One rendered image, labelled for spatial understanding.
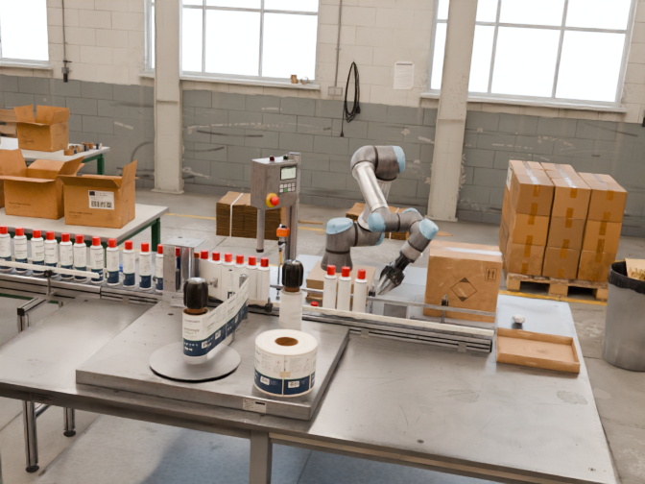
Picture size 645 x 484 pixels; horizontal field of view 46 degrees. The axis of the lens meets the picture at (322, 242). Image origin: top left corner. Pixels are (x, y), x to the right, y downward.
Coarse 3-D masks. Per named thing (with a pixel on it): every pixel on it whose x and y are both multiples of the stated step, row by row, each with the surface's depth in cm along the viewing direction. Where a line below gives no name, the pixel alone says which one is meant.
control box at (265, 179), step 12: (252, 168) 303; (264, 168) 298; (276, 168) 300; (252, 180) 304; (264, 180) 299; (276, 180) 302; (288, 180) 306; (252, 192) 306; (264, 192) 300; (276, 192) 304; (288, 192) 308; (252, 204) 307; (264, 204) 301; (288, 204) 309
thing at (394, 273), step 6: (402, 258) 288; (408, 258) 291; (390, 264) 295; (396, 264) 289; (402, 264) 289; (390, 270) 292; (396, 270) 290; (402, 270) 291; (390, 276) 293; (396, 276) 291; (402, 276) 292; (396, 282) 293
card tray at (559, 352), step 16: (496, 336) 308; (512, 336) 308; (528, 336) 306; (544, 336) 305; (560, 336) 303; (496, 352) 292; (512, 352) 293; (528, 352) 294; (544, 352) 295; (560, 352) 295; (576, 352) 289; (544, 368) 281; (560, 368) 280; (576, 368) 279
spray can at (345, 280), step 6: (342, 270) 301; (348, 270) 301; (342, 276) 302; (348, 276) 302; (342, 282) 301; (348, 282) 302; (342, 288) 302; (348, 288) 302; (342, 294) 303; (348, 294) 303; (342, 300) 303; (348, 300) 304; (342, 306) 304; (348, 306) 305
